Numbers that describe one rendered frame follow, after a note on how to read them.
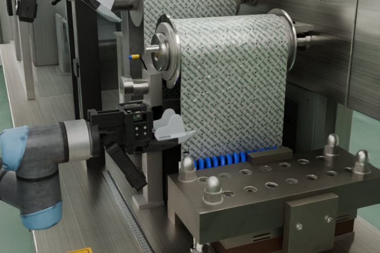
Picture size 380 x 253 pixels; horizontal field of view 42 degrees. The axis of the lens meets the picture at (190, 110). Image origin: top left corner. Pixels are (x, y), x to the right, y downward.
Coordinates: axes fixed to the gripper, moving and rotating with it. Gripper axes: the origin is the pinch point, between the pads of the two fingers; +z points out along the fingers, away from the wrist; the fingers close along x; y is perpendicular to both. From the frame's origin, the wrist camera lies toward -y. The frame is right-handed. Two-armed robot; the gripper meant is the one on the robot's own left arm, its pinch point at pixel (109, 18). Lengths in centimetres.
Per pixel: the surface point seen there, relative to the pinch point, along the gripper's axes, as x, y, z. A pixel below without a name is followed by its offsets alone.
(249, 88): -4.8, 5.9, 30.3
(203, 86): -4.9, 0.6, 21.6
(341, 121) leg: 9, 16, 68
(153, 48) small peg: -1.0, 0.4, 10.0
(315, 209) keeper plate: -27, -5, 43
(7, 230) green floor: 159, -121, 65
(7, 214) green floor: 177, -121, 66
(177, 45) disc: -5.3, 3.5, 11.7
